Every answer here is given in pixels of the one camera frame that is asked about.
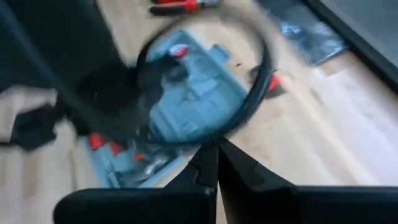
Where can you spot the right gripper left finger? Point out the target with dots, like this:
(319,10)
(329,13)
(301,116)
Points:
(192,202)

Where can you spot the black aluminium table frame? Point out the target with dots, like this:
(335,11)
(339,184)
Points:
(357,40)

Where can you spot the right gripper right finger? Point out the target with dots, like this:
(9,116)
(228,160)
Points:
(264,202)

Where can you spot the grey plastic tool case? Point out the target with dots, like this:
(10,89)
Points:
(202,102)

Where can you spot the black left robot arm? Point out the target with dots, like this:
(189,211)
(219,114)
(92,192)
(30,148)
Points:
(46,37)

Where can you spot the black zip tie bag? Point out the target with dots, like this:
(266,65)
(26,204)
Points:
(311,40)

